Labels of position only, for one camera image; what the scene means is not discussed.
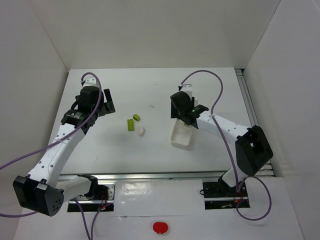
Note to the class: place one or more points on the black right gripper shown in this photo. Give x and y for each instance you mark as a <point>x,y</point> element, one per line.
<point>179,110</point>

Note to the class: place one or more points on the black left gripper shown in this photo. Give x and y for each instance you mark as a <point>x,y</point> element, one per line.
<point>109,104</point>

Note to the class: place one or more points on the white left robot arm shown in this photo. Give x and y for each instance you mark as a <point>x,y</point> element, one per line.
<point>39,190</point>

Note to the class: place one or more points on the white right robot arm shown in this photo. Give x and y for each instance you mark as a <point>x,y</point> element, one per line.
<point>248,147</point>

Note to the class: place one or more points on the white divided plastic tray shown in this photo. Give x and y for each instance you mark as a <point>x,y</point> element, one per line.
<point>181,135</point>

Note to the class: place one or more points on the large green lego brick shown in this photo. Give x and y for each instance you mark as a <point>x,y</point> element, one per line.
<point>130,125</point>

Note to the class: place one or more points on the small green lego brick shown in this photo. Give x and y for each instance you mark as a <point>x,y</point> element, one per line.
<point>136,117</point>

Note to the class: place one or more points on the white lego piece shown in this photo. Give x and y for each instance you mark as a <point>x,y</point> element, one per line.
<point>141,131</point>

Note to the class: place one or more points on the red round button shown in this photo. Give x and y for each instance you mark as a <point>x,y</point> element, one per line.
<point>160,227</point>

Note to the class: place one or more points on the aluminium front rail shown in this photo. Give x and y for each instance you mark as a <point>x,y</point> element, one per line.
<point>160,176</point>

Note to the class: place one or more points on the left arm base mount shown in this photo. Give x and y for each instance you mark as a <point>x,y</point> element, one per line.
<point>103,199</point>

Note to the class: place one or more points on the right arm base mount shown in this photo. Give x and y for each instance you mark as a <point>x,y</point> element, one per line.
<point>217,198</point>

